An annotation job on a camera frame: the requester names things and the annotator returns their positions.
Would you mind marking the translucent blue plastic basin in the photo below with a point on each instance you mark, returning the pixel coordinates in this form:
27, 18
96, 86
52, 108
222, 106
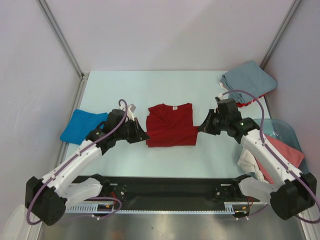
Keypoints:
283, 132

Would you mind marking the folded grey-blue t shirt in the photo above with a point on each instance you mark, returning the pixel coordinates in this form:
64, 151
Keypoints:
248, 77

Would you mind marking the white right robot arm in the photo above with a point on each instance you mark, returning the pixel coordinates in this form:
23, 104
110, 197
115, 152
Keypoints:
292, 191

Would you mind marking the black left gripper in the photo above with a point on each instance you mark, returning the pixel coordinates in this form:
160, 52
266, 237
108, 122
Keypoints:
139, 134

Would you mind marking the bright blue t shirt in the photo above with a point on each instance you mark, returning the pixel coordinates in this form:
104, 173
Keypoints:
80, 124

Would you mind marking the pink t shirt in basin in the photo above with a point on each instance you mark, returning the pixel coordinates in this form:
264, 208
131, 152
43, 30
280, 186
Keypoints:
294, 156

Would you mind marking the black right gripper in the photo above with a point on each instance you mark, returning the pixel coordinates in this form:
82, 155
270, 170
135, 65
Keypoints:
212, 121

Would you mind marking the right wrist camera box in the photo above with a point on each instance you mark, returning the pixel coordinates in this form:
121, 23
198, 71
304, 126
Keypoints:
219, 98

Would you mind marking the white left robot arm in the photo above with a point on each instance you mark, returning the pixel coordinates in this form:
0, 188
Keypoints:
48, 197

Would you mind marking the right aluminium frame post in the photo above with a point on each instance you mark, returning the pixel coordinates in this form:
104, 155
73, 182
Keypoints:
294, 8

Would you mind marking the folded red printed t shirt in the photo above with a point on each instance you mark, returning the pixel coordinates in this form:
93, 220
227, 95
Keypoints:
240, 105

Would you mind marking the aluminium frame post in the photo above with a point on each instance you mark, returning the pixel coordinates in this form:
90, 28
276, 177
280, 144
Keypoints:
294, 8
57, 31

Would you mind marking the left aluminium frame post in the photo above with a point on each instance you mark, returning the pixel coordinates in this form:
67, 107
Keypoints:
57, 31

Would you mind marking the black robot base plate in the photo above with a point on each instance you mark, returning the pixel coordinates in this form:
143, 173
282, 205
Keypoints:
176, 194

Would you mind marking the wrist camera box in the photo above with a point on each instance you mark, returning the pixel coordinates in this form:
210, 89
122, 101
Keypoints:
130, 111
219, 98

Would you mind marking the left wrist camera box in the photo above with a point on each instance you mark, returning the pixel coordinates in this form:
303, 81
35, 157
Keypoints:
130, 111

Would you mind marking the folded white t shirt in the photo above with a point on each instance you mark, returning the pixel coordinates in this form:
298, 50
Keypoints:
223, 87

